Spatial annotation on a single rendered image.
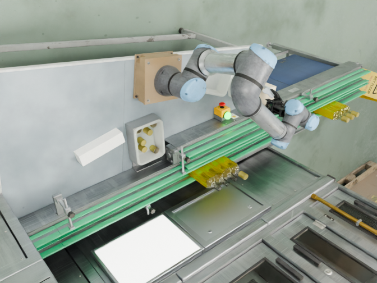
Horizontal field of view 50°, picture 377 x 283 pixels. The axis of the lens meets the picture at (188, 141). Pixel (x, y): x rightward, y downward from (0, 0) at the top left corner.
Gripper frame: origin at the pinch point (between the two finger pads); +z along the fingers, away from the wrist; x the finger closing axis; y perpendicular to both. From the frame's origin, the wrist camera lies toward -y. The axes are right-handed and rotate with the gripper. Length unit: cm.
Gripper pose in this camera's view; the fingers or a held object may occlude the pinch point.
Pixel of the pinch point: (261, 97)
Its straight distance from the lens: 211.2
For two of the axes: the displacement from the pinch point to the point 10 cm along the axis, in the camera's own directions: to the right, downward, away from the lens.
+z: -6.1, -4.0, 6.8
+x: -0.9, 9.0, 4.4
